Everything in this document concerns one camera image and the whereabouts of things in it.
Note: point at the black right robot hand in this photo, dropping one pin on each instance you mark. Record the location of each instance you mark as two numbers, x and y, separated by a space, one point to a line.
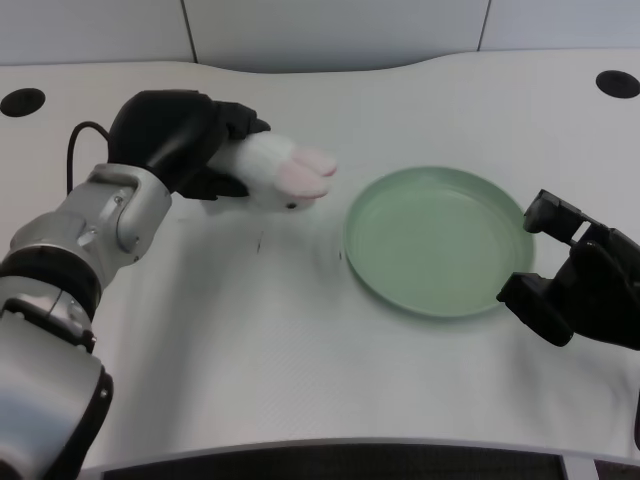
600 290

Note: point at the light green round plate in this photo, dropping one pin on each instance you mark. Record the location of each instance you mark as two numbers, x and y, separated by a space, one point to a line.
435 245

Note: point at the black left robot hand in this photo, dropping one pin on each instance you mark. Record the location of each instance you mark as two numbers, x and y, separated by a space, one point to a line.
160 130

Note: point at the white pink-eared rabbit doll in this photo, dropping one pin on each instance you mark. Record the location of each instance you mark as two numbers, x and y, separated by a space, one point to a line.
270 165

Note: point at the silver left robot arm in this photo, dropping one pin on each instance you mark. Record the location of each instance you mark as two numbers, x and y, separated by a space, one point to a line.
60 240

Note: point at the dark textured panel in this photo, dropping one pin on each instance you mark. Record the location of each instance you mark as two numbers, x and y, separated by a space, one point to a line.
325 462

